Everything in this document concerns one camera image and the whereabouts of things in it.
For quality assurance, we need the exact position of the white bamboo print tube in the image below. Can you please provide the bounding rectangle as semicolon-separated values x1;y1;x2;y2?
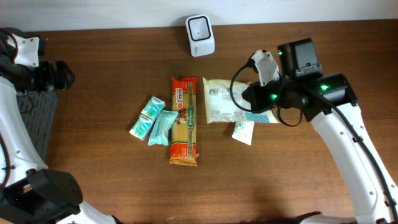
232;121;254;146

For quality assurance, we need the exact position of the cream snack bag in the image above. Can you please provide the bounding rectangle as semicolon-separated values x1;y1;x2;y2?
203;78;279;124

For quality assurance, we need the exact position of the teal tissue pack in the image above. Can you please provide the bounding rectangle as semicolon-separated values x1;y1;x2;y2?
141;96;165;121
129;114;154;141

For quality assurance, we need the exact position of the orange spaghetti packet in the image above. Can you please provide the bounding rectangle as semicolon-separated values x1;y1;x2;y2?
170;77;198;167

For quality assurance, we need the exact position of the teal wet wipes pack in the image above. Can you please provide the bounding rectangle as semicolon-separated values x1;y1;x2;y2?
148;110;178;146

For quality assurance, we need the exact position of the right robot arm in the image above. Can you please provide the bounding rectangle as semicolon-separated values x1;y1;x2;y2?
242;38;397;223

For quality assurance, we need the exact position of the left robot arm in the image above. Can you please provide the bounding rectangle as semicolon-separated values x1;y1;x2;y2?
1;27;119;224

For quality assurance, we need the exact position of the white barcode scanner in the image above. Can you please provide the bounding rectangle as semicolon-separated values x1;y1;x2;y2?
185;15;215;57

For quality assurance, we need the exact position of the grey plastic mesh basket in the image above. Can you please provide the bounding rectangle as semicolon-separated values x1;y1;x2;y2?
17;92;58;161

